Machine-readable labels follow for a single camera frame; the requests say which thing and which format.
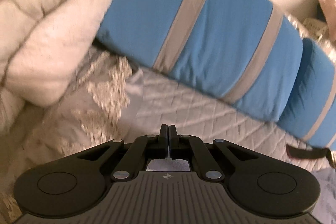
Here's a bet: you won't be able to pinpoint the left blue striped pillow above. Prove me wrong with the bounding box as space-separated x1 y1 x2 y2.
97 0 302 121

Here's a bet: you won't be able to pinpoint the grey quilted bedspread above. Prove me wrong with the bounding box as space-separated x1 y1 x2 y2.
1 47 335 223

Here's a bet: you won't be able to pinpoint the blue striped pillow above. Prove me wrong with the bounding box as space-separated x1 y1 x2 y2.
277 38 335 150
97 0 302 121

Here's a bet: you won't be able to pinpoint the right blue striped pillow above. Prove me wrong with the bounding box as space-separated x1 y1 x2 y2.
277 38 335 150

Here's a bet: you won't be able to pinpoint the grey-blue sweatpants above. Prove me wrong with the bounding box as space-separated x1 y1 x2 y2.
146 158 190 172

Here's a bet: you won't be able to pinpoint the white fluffy comforter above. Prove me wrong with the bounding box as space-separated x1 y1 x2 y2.
1 0 112 134

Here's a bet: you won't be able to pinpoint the black strap with red edge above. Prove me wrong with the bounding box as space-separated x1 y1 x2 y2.
285 144 333 162

